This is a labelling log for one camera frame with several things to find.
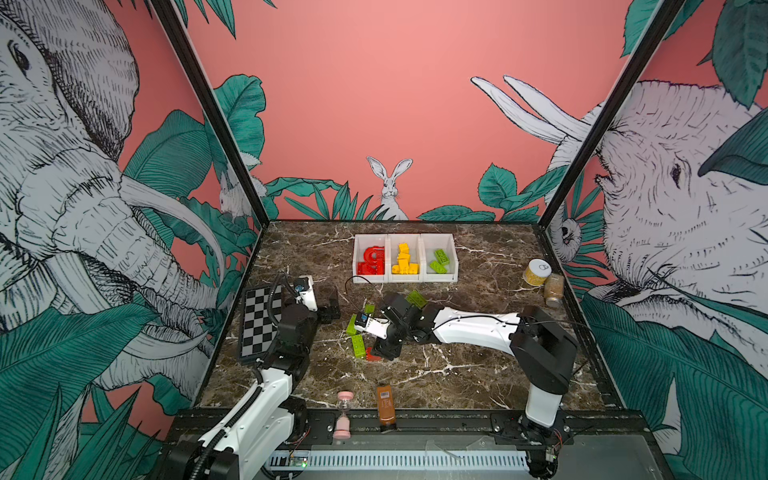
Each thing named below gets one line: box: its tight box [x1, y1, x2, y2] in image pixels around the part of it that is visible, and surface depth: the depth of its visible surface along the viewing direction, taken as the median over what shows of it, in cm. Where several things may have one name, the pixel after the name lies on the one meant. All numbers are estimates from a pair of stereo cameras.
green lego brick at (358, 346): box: [352, 334, 366, 359], surface depth 88 cm
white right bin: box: [420, 233, 459, 283], surface depth 106 cm
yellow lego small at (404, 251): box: [397, 242, 411, 259], surface depth 109 cm
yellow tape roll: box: [525, 258, 552, 287], surface depth 103 cm
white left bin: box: [353, 234, 389, 284], surface depth 106 cm
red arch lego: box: [363, 246, 385, 275], surface depth 109 cm
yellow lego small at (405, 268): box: [392, 259, 420, 275], surface depth 103 cm
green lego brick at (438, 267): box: [429, 260, 448, 274], surface depth 109 cm
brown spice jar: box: [544, 273, 565, 308], surface depth 99 cm
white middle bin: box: [387, 233, 423, 283], surface depth 104 cm
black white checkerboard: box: [239, 284, 282, 359], surface depth 90 cm
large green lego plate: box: [406, 290, 428, 309], surface depth 100 cm
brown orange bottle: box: [377, 385, 396, 429], surface depth 76 cm
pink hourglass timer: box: [333, 391, 354, 439], surface depth 75 cm
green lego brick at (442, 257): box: [434, 249, 450, 265], surface depth 109 cm
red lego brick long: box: [357, 262, 372, 275], surface depth 103 cm
